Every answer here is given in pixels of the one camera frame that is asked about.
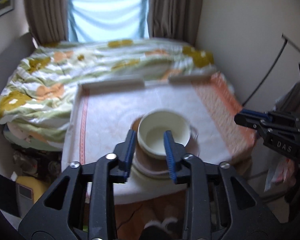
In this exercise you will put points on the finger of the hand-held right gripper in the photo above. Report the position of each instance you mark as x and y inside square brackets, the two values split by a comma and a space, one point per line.
[252, 122]
[265, 115]

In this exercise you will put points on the grey clothing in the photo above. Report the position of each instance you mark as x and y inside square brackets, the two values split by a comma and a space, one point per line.
[292, 100]

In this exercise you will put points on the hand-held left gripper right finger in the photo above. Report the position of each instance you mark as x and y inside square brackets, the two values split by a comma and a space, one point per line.
[169, 152]

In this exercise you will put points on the black box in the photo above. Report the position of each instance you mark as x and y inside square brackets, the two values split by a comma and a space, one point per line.
[5, 192]

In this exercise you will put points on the dark patterned cloth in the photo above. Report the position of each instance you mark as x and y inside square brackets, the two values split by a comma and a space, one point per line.
[35, 162]

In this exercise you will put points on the floral green orange blanket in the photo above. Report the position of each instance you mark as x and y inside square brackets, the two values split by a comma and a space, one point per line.
[40, 80]

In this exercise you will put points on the cream bowl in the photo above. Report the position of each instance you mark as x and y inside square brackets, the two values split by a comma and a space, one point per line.
[155, 130]

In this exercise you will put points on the yellow box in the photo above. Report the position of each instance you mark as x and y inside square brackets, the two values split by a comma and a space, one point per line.
[40, 185]

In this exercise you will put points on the light blue cloth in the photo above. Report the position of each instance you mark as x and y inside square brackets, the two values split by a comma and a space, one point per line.
[107, 17]

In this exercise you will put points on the black white slipper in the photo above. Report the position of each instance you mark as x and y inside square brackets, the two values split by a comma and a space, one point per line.
[165, 223]

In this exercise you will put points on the pink plate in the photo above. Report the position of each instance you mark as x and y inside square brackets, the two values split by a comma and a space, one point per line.
[152, 166]

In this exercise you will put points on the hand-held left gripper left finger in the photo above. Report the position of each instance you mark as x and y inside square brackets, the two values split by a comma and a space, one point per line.
[130, 147]

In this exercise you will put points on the red white plastic bag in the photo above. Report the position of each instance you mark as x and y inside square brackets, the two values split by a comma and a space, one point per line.
[277, 177]

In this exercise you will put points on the white orange-bordered tablecloth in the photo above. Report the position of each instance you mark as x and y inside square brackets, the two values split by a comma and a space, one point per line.
[107, 120]

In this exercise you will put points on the brown curtain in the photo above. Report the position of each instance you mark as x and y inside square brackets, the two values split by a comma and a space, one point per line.
[175, 10]
[47, 10]

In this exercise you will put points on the white bed table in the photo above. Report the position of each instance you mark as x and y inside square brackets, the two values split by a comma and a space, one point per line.
[115, 85]

